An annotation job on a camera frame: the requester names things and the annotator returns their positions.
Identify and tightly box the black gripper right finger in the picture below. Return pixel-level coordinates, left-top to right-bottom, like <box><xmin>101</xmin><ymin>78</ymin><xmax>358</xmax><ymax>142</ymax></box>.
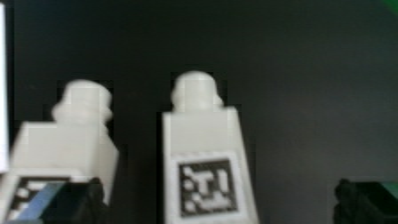
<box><xmin>332</xmin><ymin>179</ymin><xmax>398</xmax><ymax>224</ymax></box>

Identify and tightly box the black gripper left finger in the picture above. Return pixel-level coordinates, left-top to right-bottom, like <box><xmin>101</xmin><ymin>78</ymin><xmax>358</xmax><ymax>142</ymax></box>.
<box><xmin>10</xmin><ymin>178</ymin><xmax>108</xmax><ymax>224</ymax></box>

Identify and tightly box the white leg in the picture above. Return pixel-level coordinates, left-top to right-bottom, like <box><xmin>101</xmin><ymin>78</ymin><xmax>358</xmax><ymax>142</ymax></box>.
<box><xmin>161</xmin><ymin>71</ymin><xmax>259</xmax><ymax>224</ymax></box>
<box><xmin>0</xmin><ymin>78</ymin><xmax>120</xmax><ymax>221</ymax></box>

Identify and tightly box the white U-shaped obstacle fence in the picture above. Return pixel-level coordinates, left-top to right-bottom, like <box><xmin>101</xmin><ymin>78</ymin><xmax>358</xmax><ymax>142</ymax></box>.
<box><xmin>0</xmin><ymin>1</ymin><xmax>8</xmax><ymax>174</ymax></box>

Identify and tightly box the green backdrop curtain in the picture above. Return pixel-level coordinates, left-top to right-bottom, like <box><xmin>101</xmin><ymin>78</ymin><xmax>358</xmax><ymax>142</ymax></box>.
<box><xmin>380</xmin><ymin>0</ymin><xmax>398</xmax><ymax>16</ymax></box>

